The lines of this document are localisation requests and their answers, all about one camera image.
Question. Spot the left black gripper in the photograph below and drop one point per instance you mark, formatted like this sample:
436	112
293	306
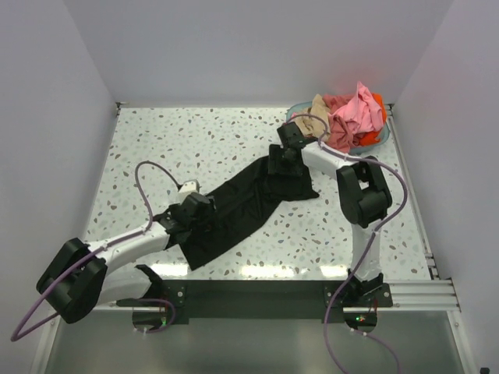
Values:
210	209

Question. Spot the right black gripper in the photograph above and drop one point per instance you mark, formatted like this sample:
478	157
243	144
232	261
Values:
274	153

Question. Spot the black t-shirt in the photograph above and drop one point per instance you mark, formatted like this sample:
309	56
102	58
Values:
243	204

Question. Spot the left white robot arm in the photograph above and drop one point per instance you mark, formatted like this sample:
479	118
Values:
80	276

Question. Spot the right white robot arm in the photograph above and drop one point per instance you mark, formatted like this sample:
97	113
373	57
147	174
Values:
364	198

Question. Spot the beige t-shirt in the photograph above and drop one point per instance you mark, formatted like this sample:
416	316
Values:
311	120

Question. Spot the teal plastic laundry basket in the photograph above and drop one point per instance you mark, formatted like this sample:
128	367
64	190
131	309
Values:
367	144

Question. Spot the pink t-shirt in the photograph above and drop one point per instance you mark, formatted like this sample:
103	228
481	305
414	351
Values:
343	122

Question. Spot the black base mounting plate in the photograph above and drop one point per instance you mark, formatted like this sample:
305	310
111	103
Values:
180	301

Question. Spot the orange t-shirt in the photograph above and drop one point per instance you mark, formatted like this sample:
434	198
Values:
371	113

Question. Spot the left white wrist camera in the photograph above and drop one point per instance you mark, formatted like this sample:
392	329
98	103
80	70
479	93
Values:
189	187

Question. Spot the aluminium frame rail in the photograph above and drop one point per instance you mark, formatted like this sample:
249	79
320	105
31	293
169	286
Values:
426	295

